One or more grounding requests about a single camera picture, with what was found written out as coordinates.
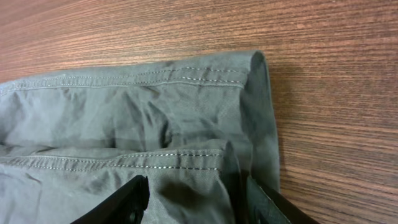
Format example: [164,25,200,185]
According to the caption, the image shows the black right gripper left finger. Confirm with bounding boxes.
[72,175,150,224]

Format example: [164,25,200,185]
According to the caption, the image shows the grey shorts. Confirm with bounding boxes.
[1,50,280,223]

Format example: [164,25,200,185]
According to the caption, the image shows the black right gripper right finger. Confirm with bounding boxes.
[246,176,319,224]

